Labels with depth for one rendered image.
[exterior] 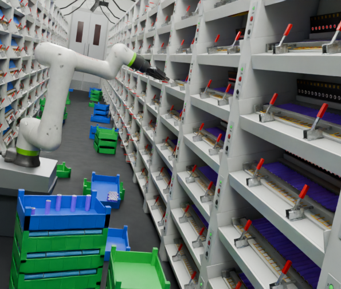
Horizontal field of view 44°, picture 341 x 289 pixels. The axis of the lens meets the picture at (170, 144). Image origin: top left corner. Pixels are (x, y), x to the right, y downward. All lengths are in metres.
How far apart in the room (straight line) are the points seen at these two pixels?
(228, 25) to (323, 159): 1.28
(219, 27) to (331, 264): 1.45
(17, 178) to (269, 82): 1.38
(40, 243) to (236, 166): 0.72
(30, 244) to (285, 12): 1.15
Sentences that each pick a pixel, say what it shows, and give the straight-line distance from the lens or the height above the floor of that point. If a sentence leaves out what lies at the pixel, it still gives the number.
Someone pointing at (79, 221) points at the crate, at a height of 0.43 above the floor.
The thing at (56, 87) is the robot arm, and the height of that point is 0.83.
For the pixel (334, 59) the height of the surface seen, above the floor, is 1.08.
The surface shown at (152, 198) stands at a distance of 2.91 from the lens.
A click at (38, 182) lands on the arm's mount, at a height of 0.33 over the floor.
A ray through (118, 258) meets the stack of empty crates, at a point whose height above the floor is 0.18.
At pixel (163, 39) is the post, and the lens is 3.47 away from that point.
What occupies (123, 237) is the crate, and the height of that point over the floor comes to 0.01.
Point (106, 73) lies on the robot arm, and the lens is 2.48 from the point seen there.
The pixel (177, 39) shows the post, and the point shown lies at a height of 1.19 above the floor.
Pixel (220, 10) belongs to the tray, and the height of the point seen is 1.28.
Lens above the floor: 1.01
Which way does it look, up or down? 10 degrees down
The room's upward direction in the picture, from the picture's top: 9 degrees clockwise
